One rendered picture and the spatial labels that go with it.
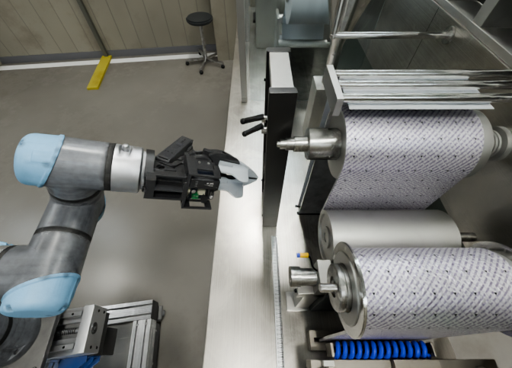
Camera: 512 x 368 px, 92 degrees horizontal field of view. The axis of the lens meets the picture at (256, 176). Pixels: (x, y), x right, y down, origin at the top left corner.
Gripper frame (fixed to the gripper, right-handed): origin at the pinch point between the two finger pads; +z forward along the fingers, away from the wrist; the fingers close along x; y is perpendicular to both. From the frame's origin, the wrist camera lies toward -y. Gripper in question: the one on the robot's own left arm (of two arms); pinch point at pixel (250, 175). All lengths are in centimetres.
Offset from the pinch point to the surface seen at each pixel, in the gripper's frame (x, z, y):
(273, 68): 19.8, 0.4, -7.4
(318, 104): 9, 38, -41
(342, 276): -2.6, 10.0, 22.5
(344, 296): -4.2, 9.7, 25.0
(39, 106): -119, -125, -277
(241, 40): 19, 12, -73
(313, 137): 11.7, 8.2, 2.7
